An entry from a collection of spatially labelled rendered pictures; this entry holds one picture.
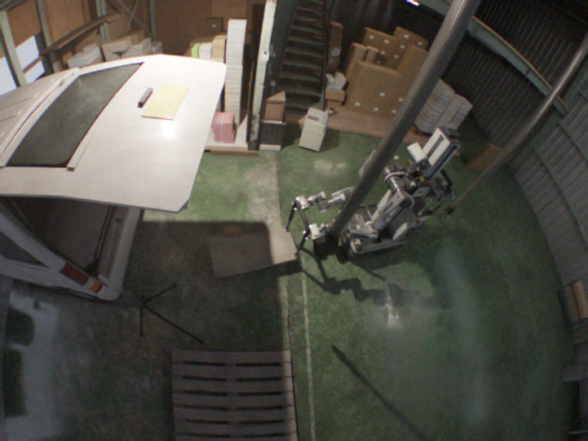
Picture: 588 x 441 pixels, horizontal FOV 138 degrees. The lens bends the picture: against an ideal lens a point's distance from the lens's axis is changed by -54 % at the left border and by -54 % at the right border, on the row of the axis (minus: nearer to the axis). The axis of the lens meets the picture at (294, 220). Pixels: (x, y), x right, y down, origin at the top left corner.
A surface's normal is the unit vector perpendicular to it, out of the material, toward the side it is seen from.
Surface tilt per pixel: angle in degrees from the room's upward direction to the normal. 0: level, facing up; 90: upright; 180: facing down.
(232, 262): 0
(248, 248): 0
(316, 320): 0
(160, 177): 11
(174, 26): 90
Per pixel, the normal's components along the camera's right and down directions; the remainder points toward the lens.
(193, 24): 0.07, 0.85
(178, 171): 0.37, -0.47
